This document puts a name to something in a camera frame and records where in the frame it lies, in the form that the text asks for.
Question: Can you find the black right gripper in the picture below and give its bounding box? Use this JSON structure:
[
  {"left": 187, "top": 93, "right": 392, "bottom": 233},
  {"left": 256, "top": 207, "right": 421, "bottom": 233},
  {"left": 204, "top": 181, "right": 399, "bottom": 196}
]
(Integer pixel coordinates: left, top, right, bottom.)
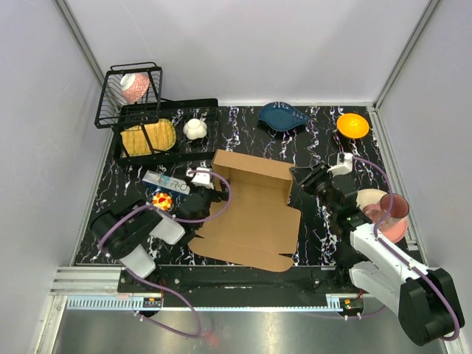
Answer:
[{"left": 288, "top": 162, "right": 336, "bottom": 215}]

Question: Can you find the brown cardboard box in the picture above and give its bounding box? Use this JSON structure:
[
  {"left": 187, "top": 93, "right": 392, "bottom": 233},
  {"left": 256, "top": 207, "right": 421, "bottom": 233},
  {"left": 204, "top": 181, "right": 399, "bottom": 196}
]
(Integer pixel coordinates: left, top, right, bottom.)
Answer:
[{"left": 189, "top": 150, "right": 301, "bottom": 272}]

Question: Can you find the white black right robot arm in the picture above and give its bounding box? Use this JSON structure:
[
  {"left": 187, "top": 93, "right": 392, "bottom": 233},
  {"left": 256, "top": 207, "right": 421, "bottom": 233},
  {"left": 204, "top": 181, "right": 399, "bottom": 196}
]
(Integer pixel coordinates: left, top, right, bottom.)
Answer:
[{"left": 290, "top": 162, "right": 465, "bottom": 346}]

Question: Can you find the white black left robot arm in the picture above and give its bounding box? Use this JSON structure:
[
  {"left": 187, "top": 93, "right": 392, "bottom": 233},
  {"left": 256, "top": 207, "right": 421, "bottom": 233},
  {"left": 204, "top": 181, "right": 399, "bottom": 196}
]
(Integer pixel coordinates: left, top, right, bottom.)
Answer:
[{"left": 88, "top": 187, "right": 229, "bottom": 292}]

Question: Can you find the blue white small carton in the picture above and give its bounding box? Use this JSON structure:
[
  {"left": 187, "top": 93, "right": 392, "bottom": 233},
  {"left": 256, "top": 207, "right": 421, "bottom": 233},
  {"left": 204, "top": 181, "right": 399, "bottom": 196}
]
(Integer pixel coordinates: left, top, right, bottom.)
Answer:
[{"left": 167, "top": 178, "right": 190, "bottom": 195}]

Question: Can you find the orange flower toy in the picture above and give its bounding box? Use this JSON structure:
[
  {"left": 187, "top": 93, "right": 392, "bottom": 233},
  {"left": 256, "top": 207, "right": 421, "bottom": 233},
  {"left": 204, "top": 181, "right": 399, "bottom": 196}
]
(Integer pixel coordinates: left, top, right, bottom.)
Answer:
[{"left": 152, "top": 192, "right": 173, "bottom": 211}]

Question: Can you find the silver blue toothpaste tube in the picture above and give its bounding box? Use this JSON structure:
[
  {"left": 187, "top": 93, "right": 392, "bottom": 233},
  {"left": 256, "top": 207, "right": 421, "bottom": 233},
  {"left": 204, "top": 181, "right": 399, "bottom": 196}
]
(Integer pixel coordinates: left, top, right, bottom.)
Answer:
[{"left": 142, "top": 170, "right": 171, "bottom": 187}]

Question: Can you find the orange round bowl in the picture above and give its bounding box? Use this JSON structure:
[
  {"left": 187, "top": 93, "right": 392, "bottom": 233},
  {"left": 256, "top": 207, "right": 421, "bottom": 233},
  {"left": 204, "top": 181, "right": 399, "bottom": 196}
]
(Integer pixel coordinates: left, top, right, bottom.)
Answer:
[{"left": 336, "top": 113, "right": 369, "bottom": 139}]

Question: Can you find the dark red cup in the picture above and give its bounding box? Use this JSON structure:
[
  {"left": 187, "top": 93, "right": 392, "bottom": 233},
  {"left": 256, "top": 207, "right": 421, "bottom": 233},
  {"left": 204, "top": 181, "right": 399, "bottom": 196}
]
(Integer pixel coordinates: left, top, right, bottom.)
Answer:
[{"left": 379, "top": 193, "right": 409, "bottom": 231}]

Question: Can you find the white flower-shaped cup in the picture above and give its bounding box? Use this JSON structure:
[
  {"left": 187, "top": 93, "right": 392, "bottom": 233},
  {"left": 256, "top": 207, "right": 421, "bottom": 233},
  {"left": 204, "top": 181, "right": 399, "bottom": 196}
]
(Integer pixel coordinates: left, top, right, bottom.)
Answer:
[{"left": 183, "top": 119, "right": 207, "bottom": 140}]

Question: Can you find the woven bamboo tray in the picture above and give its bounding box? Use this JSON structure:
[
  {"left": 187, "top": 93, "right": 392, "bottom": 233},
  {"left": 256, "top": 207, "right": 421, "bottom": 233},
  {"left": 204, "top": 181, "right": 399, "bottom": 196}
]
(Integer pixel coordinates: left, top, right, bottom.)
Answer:
[{"left": 120, "top": 119, "right": 176, "bottom": 157}]

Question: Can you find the dark blue leaf dish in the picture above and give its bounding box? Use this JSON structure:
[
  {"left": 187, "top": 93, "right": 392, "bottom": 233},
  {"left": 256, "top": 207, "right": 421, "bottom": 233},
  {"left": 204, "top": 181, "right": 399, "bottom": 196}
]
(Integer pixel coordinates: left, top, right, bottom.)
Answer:
[{"left": 258, "top": 102, "right": 311, "bottom": 131}]

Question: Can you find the pink patterned ceramic bowl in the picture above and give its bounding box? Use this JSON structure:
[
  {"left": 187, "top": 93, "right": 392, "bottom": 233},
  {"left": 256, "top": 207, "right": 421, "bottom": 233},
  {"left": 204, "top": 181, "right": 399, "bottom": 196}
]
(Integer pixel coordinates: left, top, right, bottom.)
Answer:
[{"left": 119, "top": 73, "right": 150, "bottom": 104}]

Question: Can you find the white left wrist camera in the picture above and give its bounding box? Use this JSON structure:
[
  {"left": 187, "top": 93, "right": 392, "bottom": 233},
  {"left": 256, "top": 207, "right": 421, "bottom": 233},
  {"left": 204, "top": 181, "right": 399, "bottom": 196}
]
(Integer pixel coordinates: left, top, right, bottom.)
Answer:
[{"left": 186, "top": 167, "right": 214, "bottom": 190}]

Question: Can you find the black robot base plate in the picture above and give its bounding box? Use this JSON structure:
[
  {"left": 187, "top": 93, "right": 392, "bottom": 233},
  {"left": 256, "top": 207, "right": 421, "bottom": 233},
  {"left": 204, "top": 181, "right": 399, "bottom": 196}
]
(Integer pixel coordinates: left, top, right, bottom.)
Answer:
[{"left": 118, "top": 265, "right": 367, "bottom": 296}]

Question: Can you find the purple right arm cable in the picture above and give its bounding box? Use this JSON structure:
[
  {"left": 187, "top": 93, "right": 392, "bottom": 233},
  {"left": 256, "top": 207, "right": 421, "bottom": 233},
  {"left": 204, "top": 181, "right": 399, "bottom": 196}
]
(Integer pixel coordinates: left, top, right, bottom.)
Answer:
[{"left": 294, "top": 154, "right": 461, "bottom": 341}]

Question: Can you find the black wire dish rack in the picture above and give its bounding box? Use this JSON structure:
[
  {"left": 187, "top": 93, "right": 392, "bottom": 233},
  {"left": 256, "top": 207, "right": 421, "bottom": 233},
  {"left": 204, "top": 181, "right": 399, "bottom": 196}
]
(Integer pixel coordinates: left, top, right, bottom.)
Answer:
[{"left": 94, "top": 62, "right": 221, "bottom": 166}]

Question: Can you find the aluminium front rail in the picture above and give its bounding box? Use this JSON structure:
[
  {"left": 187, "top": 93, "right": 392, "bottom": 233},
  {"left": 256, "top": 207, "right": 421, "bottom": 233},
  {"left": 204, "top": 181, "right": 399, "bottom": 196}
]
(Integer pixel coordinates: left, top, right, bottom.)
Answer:
[{"left": 49, "top": 267, "right": 453, "bottom": 313}]

